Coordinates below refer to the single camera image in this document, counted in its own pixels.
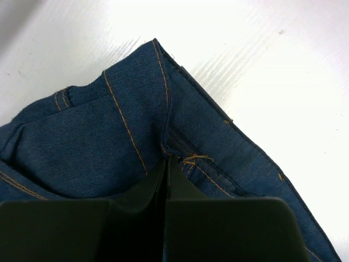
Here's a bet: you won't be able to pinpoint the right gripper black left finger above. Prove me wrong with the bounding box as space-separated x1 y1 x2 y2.
1 160 166 261

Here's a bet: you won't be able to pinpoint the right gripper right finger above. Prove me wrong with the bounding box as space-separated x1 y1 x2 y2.
165 158 309 261

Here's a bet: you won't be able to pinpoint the dark blue denim trousers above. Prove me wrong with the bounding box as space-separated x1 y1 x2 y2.
1 39 340 261

